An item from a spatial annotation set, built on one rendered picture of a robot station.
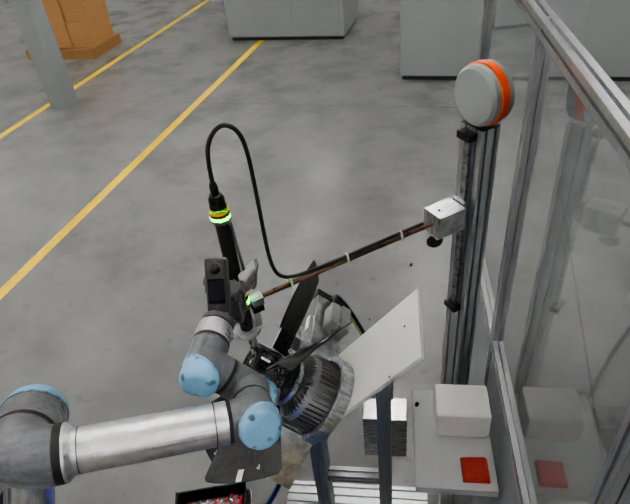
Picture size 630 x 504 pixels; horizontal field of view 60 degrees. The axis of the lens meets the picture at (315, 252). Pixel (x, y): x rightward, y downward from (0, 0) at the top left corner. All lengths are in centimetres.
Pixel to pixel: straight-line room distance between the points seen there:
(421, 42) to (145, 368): 475
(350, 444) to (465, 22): 489
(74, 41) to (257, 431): 888
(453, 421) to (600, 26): 542
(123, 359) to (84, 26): 660
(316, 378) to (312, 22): 726
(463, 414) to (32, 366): 276
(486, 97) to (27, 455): 119
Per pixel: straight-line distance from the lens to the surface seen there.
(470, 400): 185
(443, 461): 185
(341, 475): 214
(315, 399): 162
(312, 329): 182
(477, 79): 143
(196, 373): 104
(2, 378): 387
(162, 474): 300
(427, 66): 677
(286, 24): 865
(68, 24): 953
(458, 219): 156
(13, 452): 101
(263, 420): 96
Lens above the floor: 244
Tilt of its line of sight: 38 degrees down
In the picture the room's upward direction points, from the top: 7 degrees counter-clockwise
